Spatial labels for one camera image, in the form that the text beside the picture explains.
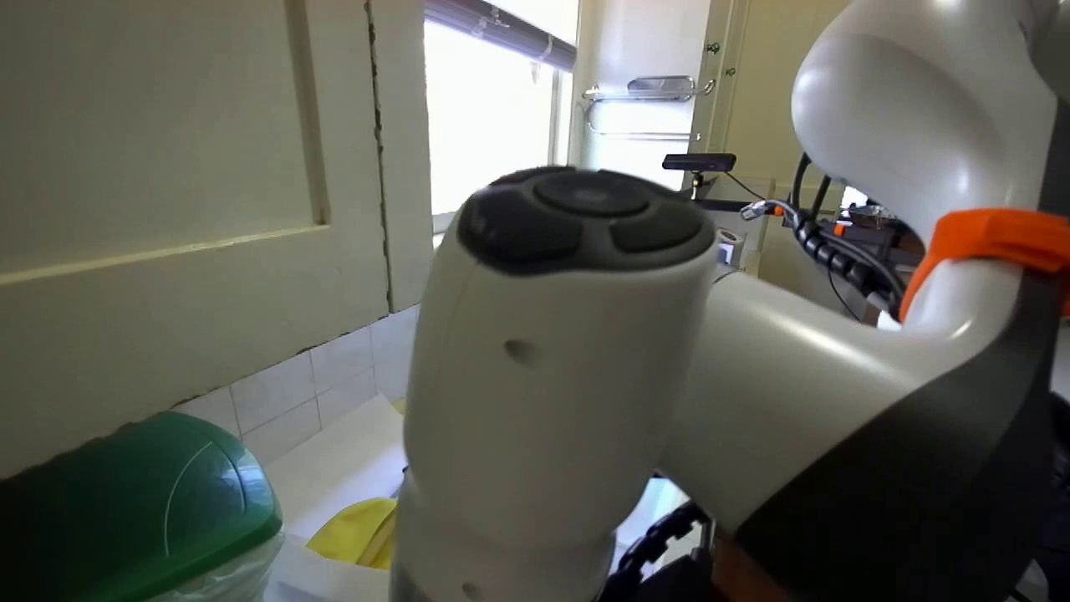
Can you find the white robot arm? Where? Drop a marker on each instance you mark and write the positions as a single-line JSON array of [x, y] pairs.
[[580, 340]]

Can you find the green lid container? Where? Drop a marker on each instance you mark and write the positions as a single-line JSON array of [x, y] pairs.
[[160, 510]]

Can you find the window with blind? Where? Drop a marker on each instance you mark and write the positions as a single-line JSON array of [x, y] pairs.
[[500, 80]]

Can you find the cream upper cabinet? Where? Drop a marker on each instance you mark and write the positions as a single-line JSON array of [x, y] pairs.
[[192, 192]]

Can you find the black camera on stand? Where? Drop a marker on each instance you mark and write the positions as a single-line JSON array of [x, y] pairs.
[[701, 169]]

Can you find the yellow rubber gloves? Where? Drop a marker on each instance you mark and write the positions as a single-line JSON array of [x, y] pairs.
[[359, 534]]

